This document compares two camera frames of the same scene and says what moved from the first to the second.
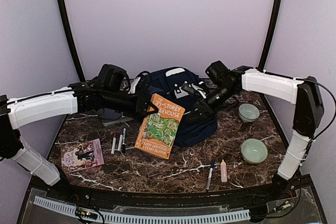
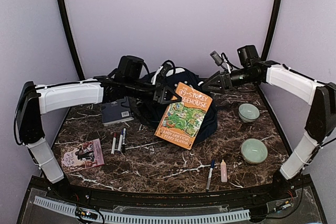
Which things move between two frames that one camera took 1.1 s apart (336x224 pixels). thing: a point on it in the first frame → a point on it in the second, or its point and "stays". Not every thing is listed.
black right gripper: [205, 109] → [225, 81]
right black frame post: [274, 22] stays
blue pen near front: [210, 174] stays
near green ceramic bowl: [253, 151] stays
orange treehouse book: [158, 131] → [182, 119]
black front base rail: [62, 187] stays
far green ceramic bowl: [249, 113] stays
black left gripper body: [139, 104] → [158, 92]
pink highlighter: [223, 171] stays
